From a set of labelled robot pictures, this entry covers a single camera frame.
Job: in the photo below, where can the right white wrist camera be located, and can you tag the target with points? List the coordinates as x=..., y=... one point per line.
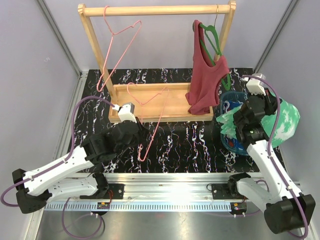
x=254, y=86

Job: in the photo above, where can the wooden clothes rack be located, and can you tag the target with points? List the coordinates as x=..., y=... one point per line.
x=169, y=109

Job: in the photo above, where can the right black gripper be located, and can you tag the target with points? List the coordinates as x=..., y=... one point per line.
x=271, y=103

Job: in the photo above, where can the green patterned garment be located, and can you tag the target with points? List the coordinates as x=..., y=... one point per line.
x=286, y=127

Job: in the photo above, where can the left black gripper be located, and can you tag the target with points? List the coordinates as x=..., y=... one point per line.
x=143, y=133

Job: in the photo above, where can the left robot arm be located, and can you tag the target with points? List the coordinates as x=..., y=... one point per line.
x=52, y=182

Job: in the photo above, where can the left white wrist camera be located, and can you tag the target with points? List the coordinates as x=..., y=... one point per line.
x=125, y=112

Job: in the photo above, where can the teal transparent plastic bin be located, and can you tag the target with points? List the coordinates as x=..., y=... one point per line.
x=232, y=96

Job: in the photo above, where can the blue patterned trousers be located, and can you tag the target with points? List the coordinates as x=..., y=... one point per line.
x=232, y=142

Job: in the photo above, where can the maroon tank top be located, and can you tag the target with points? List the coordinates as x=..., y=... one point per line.
x=206, y=76

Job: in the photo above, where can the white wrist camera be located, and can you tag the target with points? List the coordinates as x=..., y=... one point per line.
x=254, y=86
x=125, y=112

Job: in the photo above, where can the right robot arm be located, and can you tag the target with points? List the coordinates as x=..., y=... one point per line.
x=283, y=204

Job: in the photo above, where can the green plastic hanger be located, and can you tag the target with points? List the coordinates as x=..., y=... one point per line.
x=225, y=81

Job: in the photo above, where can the aluminium mounting rail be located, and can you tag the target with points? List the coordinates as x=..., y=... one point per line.
x=143, y=192

